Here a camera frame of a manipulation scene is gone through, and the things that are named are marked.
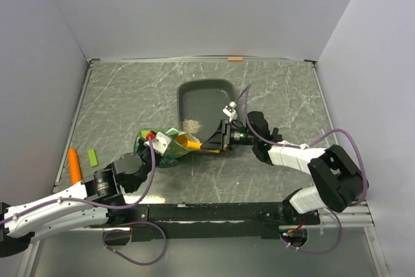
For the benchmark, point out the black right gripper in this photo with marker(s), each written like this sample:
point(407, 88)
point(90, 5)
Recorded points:
point(216, 142)

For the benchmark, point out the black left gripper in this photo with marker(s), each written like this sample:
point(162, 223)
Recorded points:
point(142, 145)

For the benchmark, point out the green litter bag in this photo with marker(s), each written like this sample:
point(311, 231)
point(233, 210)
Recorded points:
point(175, 151)

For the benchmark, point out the yellow plastic scoop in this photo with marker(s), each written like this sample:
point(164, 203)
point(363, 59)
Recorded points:
point(192, 145)

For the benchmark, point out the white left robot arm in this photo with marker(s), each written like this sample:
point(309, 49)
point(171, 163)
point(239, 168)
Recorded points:
point(92, 201)

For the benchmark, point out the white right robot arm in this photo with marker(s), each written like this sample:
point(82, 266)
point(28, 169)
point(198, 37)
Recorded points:
point(338, 182)

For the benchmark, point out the beige litter granules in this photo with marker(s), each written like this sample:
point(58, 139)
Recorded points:
point(191, 126)

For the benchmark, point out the grey litter tray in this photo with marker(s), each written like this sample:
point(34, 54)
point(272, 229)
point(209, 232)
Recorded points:
point(203, 100)

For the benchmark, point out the green plastic block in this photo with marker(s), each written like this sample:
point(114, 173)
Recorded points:
point(92, 158)

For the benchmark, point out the orange toy carrot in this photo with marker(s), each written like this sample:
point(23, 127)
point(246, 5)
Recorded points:
point(74, 166)

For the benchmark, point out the orange tape piece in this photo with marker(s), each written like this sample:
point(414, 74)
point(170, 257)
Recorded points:
point(235, 59)

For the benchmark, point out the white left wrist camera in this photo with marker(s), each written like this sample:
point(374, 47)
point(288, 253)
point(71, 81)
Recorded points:
point(160, 141)

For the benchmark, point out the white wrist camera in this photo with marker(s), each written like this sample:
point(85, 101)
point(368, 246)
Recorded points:
point(160, 141)
point(230, 111)

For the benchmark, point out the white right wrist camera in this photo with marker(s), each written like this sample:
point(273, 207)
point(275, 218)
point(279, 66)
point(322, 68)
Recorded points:
point(230, 111)

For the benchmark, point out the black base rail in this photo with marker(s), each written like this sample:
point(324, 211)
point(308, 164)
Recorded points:
point(216, 220)

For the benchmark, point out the aluminium frame rail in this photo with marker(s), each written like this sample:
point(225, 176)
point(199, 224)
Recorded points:
point(355, 216)

